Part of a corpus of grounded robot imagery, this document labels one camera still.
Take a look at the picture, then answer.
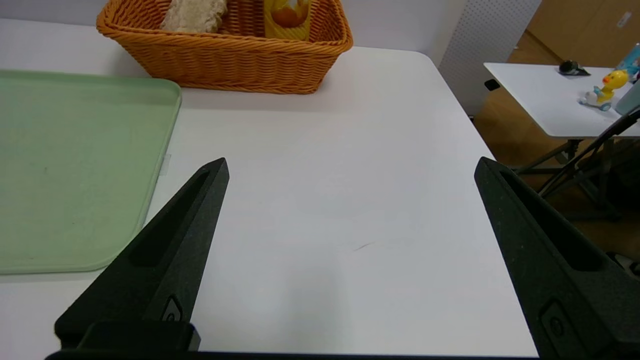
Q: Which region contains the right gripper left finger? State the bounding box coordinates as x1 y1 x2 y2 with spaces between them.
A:
54 157 230 351

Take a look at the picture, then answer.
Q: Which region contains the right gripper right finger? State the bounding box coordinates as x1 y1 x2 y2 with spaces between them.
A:
474 156 640 358

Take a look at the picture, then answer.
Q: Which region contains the striped brown bread loaf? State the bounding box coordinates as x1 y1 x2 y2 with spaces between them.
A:
159 0 229 35

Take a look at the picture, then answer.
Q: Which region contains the yellow hexagonal snack box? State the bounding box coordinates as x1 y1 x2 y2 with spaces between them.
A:
263 0 312 42

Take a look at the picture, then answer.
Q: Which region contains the orange wicker basket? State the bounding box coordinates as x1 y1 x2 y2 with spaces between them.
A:
96 0 354 95

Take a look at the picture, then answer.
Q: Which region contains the black equipment stand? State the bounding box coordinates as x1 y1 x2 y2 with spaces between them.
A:
537 106 640 221

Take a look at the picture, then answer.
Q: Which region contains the light green plastic tray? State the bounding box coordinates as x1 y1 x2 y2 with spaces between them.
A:
0 69 182 275

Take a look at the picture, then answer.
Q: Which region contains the white side table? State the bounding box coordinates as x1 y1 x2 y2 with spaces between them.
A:
483 62 640 175

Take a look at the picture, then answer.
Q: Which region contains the grey-blue cup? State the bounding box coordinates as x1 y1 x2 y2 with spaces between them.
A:
614 79 640 117

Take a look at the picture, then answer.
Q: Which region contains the yellow duck toy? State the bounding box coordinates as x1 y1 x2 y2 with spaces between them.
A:
579 69 630 112

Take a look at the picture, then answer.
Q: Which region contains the small black table object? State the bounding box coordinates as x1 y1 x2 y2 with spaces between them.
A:
558 59 591 77

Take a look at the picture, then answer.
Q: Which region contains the clear plastic water bottle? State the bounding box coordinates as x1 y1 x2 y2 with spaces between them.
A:
616 42 640 77

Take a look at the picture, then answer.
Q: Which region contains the light wooden cabinet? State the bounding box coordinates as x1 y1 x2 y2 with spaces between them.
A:
507 0 640 69

